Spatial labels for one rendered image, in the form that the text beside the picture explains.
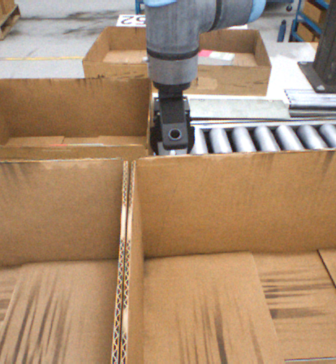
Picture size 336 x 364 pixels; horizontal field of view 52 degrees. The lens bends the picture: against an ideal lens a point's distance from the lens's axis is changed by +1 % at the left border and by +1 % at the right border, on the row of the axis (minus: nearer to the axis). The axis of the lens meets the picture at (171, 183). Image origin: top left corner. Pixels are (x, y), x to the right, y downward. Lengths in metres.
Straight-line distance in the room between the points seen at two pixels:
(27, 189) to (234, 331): 0.28
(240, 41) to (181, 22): 0.95
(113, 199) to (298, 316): 0.25
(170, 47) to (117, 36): 0.96
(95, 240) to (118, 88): 0.51
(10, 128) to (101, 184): 0.65
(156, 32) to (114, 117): 0.38
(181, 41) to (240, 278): 0.37
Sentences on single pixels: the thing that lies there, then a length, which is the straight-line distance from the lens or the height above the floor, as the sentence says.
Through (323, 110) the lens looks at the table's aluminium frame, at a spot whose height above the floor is 0.72.
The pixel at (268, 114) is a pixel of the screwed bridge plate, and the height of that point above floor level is 0.75.
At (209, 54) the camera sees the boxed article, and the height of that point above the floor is 0.79.
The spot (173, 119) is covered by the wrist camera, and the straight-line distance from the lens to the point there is 0.62.
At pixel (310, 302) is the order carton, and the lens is 0.47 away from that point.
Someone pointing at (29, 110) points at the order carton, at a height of 0.84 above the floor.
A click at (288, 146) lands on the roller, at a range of 0.98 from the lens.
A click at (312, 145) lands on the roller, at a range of 1.00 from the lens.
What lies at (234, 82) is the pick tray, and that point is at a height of 0.80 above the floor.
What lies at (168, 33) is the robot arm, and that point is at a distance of 0.59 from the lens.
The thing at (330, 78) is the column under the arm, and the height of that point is 0.78.
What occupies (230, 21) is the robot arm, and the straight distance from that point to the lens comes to 0.65.
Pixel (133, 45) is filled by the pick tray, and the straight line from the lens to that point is 1.54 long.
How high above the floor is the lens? 1.26
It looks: 40 degrees down
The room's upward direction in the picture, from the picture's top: straight up
